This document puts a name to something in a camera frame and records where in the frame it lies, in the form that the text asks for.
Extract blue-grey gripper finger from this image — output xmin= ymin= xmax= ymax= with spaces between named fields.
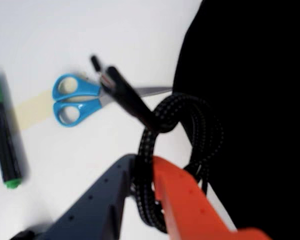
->
xmin=34 ymin=153 xmax=138 ymax=240

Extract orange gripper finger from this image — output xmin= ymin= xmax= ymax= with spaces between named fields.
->
xmin=151 ymin=154 xmax=273 ymax=240

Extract black fabric bag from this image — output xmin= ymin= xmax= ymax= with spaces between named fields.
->
xmin=171 ymin=0 xmax=300 ymax=240

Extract short beige masking tape strip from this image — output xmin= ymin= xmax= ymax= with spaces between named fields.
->
xmin=13 ymin=72 xmax=88 ymax=131

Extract green and black marker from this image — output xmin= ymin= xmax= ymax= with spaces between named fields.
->
xmin=0 ymin=74 xmax=24 ymax=191

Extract blue handled scissors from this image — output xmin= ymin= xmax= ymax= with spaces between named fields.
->
xmin=52 ymin=73 xmax=173 ymax=128

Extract black braided cable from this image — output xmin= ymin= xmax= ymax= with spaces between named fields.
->
xmin=89 ymin=54 xmax=225 ymax=235

